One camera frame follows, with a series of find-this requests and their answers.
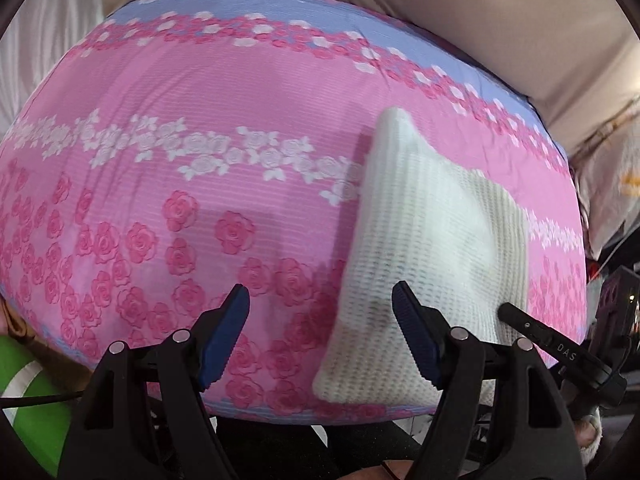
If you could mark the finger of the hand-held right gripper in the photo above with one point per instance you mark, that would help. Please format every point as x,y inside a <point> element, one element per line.
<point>540,335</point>

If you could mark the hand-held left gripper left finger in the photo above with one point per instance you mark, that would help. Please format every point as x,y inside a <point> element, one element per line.
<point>227,330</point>

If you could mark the beige cloth backdrop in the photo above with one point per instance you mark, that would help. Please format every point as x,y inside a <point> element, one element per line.
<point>500,10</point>

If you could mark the black box with lights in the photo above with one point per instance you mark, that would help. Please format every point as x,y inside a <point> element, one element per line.
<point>617,310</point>

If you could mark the white printed pillow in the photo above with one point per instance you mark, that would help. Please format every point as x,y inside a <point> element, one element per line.
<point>610,185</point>

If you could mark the white satin curtain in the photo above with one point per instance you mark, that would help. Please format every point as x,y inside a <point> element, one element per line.
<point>40,35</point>

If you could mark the white red navy knit sweater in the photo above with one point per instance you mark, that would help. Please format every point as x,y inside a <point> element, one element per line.
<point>425,220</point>

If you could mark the pink floral blanket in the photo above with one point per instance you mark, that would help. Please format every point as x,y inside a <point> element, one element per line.
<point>200,110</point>

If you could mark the person's right hand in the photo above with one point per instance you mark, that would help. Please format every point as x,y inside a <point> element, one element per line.
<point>587,435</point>

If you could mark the green plastic object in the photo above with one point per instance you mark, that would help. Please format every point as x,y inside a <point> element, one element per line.
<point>30,435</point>

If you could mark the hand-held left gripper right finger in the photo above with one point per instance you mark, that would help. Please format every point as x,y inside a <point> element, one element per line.
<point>417,330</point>

